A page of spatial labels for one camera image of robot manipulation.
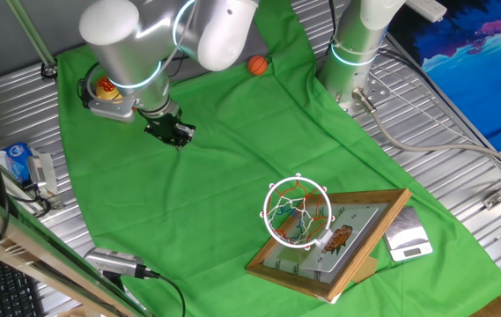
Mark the green metal strut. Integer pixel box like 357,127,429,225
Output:
5,0,60,81

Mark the silver digital scale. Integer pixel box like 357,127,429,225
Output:
381,205,434,263

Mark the black camera cable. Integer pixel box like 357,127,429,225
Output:
143,268,188,317

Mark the silver metal camera bracket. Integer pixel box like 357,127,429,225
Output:
33,187,65,211

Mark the grey cable with connector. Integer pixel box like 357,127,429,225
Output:
350,86,501,177

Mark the silver ribbed depth camera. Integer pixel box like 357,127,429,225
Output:
83,246,148,281

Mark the blue tissue pack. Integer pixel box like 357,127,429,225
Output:
3,141,34,184

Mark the golden piggy bank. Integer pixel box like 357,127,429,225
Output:
94,76,124,105

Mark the white power strip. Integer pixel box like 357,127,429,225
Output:
403,0,448,23

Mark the green cloth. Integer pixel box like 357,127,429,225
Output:
55,0,501,317

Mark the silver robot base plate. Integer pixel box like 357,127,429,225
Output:
337,65,393,116

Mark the blue printed mat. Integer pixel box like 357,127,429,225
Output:
388,0,501,153

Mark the wooden beam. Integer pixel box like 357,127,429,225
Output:
0,179,154,317

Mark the white toy basketball hoop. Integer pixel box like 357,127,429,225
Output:
259,172,379,273

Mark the small orange basketball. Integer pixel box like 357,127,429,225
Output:
247,55,269,77

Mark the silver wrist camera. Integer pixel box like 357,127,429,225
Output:
87,97,137,123

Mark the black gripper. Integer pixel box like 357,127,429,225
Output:
137,108,197,149

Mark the wooden picture frame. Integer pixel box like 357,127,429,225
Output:
244,188,413,304

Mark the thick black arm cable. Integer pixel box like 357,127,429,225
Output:
168,51,189,80
77,61,101,110

